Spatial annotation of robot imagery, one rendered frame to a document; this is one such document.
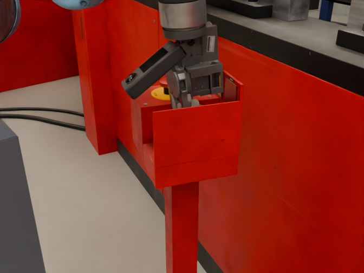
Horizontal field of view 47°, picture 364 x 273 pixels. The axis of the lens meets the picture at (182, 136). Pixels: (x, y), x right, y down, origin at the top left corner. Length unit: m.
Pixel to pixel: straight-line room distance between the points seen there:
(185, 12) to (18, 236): 0.49
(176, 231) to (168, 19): 0.46
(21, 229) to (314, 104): 0.59
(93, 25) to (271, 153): 1.24
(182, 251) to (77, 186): 1.11
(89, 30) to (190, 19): 1.35
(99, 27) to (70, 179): 0.72
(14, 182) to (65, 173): 1.35
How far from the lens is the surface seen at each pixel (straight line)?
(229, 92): 0.75
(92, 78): 2.04
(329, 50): 0.82
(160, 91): 0.84
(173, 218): 0.89
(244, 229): 1.17
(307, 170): 0.88
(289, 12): 1.04
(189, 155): 0.73
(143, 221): 1.73
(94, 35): 1.99
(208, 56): 0.71
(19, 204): 0.78
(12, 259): 0.84
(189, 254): 0.97
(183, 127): 0.70
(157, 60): 0.68
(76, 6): 0.54
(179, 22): 0.66
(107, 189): 1.94
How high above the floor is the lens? 1.08
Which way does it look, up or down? 27 degrees down
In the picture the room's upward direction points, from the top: straight up
